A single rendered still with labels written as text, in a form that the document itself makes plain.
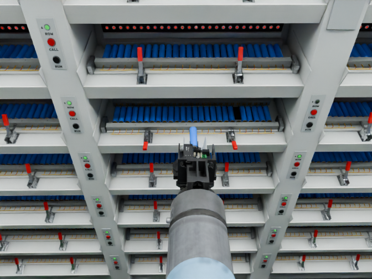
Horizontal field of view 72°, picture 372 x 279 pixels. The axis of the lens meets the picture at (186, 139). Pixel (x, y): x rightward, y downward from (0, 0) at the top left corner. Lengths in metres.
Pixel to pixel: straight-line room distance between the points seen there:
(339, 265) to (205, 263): 1.33
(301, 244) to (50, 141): 1.13
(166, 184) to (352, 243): 0.93
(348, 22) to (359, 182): 0.61
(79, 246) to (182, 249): 1.03
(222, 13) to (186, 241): 0.51
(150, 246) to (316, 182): 0.76
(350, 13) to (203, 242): 0.62
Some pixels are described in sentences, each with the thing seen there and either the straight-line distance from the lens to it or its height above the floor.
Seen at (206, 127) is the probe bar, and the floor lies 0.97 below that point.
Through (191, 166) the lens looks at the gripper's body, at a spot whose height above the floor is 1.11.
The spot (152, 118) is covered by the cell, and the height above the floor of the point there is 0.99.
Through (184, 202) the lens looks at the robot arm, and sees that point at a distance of 0.41.
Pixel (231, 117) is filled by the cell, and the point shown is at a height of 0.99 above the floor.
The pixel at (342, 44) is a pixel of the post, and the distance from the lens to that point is 0.79.
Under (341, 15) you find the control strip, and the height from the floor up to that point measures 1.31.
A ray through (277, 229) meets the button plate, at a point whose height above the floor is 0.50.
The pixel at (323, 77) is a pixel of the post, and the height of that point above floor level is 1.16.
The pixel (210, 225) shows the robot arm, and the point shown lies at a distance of 0.38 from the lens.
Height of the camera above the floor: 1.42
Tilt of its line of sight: 35 degrees down
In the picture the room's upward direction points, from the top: straight up
